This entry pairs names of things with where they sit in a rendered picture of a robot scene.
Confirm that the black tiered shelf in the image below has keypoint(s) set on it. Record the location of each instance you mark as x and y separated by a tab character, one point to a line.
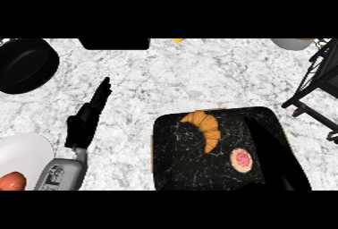
323	74

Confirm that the pink frosted cupcake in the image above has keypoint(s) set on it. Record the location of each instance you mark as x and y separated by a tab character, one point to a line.
241	160

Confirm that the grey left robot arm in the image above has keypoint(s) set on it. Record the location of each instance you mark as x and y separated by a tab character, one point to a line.
61	174

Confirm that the small yellow object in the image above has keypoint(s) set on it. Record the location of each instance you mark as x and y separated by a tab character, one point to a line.
177	40

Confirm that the black marble tray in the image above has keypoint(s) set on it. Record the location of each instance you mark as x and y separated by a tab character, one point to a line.
189	167

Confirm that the golden croissant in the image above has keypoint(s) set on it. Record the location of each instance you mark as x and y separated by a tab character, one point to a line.
207	126

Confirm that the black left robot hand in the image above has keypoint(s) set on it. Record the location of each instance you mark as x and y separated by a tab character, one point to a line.
83	125

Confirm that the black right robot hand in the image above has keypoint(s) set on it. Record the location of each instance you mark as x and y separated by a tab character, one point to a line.
278	158

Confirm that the orange red fruit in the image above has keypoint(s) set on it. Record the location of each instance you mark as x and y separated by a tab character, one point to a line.
12	182

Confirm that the black round pan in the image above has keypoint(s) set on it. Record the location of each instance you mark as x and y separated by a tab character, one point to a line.
24	67

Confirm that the grey round pot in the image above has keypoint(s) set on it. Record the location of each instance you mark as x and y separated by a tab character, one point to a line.
291	44

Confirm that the white plate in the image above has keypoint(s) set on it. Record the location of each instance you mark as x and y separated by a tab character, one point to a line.
24	155

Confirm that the black rectangular appliance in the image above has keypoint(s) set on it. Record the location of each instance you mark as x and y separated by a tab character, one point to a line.
114	44

